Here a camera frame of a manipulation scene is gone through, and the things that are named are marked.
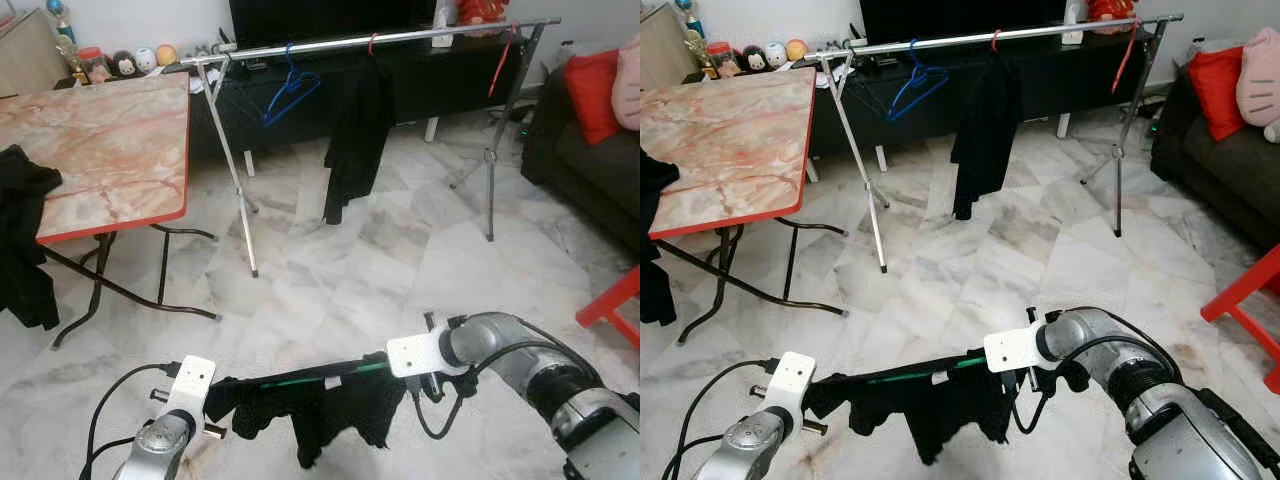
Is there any green plastic hanger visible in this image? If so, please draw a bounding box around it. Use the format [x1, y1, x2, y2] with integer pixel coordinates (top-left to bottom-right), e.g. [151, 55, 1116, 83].
[245, 360, 393, 393]
[860, 353, 991, 386]

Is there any black ribbed knit garment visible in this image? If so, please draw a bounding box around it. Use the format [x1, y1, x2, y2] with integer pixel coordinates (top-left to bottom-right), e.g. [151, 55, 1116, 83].
[803, 350, 1013, 466]
[205, 355, 411, 471]

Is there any black cloth garment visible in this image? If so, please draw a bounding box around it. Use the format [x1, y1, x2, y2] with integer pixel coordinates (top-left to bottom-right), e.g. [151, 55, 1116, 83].
[640, 150, 681, 326]
[0, 145, 64, 331]

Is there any blue plastic hanger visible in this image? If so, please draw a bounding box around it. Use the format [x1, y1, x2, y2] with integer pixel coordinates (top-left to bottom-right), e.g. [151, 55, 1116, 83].
[262, 42, 323, 128]
[885, 38, 949, 123]

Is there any red plastic stool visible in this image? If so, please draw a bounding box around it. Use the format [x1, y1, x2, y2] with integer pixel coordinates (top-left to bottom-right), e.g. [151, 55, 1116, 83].
[575, 265, 641, 346]
[1200, 270, 1280, 396]

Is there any black printed t-shirt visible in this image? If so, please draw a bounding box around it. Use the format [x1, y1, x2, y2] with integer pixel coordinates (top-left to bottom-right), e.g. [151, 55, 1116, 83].
[950, 50, 1024, 221]
[322, 55, 398, 226]

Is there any dark brown sofa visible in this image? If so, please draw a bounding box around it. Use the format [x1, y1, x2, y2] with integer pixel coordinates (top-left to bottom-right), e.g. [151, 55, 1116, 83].
[1150, 60, 1280, 251]
[520, 55, 641, 251]

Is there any black TV cabinet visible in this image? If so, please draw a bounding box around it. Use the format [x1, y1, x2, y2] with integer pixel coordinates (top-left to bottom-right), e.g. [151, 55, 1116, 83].
[195, 35, 541, 161]
[815, 30, 1166, 161]

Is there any red cushion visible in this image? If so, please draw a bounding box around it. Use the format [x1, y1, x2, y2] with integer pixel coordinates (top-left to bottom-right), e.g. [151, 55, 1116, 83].
[1188, 45, 1251, 141]
[562, 50, 626, 146]

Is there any silver metal clothes rack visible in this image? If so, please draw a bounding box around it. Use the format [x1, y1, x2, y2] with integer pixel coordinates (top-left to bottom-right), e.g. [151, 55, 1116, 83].
[803, 12, 1186, 274]
[178, 16, 563, 279]

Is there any pink Hello Kitty cushion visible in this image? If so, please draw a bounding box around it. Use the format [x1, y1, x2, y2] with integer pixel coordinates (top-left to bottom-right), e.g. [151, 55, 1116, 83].
[1237, 27, 1280, 129]
[612, 35, 641, 131]

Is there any black flat screen television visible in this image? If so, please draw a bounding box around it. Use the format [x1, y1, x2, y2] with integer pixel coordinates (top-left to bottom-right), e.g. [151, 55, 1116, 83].
[228, 0, 441, 49]
[858, 0, 1069, 46]

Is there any marble pattern folding table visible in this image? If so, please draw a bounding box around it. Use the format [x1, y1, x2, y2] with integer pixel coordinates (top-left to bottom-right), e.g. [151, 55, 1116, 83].
[0, 70, 223, 351]
[640, 65, 851, 346]

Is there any light wooden sideboard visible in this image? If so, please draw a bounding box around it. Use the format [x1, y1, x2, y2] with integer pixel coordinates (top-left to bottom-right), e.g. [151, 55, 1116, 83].
[0, 8, 71, 99]
[640, 5, 701, 91]

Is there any trophy with blue ball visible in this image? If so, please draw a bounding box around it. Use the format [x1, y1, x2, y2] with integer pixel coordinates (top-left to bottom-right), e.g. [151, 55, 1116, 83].
[45, 0, 79, 46]
[675, 0, 706, 41]

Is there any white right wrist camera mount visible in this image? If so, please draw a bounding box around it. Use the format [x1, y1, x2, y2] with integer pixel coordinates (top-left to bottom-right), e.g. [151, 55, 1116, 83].
[387, 330, 466, 379]
[983, 325, 1063, 374]

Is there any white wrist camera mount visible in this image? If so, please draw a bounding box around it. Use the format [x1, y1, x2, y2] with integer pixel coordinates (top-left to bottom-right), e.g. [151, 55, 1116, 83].
[165, 355, 217, 419]
[387, 330, 466, 379]
[983, 325, 1063, 374]
[765, 350, 818, 416]

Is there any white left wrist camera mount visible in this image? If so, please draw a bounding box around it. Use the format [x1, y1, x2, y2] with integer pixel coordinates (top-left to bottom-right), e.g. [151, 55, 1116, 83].
[165, 355, 217, 419]
[765, 350, 818, 416]

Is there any red wire hanger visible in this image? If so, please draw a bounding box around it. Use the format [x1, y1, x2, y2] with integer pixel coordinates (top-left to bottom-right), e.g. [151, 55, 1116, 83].
[1112, 20, 1141, 94]
[487, 25, 518, 99]

